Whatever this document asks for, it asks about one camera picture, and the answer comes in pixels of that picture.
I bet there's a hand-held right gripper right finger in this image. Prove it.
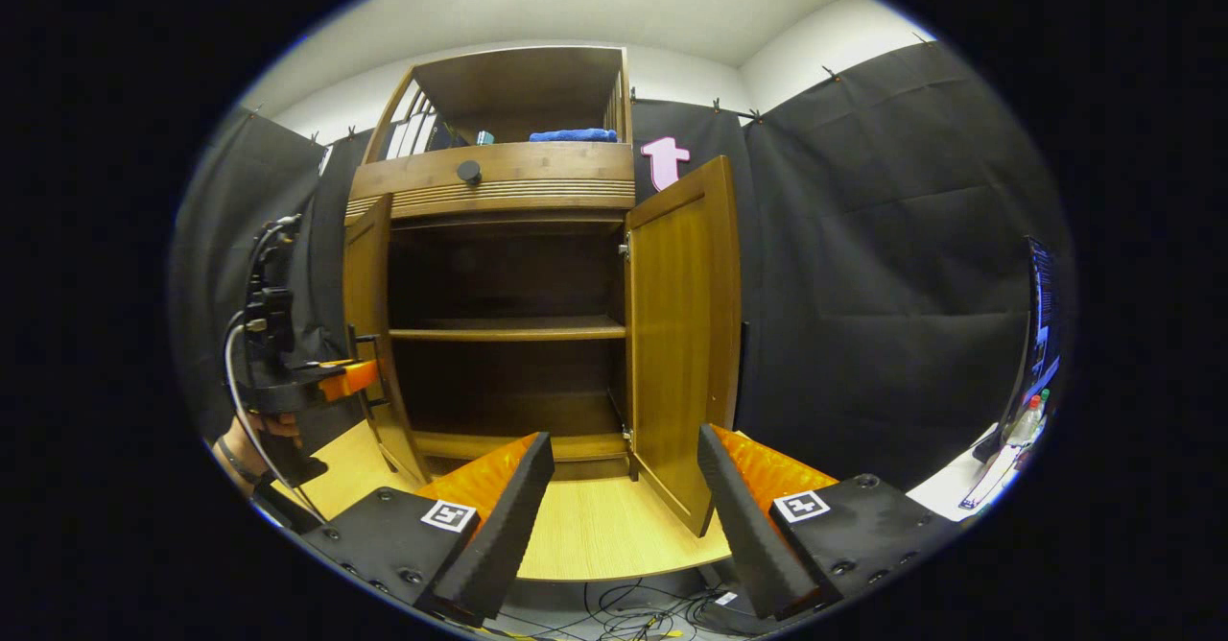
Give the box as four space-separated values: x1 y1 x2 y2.
697 424 960 621

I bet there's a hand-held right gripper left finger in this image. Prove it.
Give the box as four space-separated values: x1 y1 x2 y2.
297 432 555 628

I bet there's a black door handle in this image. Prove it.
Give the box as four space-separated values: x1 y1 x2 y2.
347 326 394 410

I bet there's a wooden cabinet door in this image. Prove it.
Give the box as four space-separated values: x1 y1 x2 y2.
624 154 744 538
342 193 433 487

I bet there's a wooden double-door shoe cabinet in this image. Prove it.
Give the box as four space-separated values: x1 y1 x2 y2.
342 46 744 538

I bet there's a wooden cabinet inner shelf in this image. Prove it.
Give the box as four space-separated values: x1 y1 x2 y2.
389 315 629 343

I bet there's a wooden cabinet drawer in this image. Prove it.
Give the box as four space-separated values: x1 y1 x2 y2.
345 142 636 226

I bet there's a black wristband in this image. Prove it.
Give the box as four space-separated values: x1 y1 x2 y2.
215 438 262 485

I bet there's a black backdrop cloth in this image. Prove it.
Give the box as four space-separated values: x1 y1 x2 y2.
168 41 1075 493

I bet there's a clear plastic water bottle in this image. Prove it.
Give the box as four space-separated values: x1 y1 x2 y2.
1003 390 1051 450

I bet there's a computer monitor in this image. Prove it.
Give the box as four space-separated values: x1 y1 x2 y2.
974 236 1062 464

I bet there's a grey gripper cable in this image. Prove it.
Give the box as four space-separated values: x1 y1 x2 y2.
224 322 327 527

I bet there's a tangle of black floor cables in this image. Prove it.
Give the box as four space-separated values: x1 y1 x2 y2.
494 579 735 641

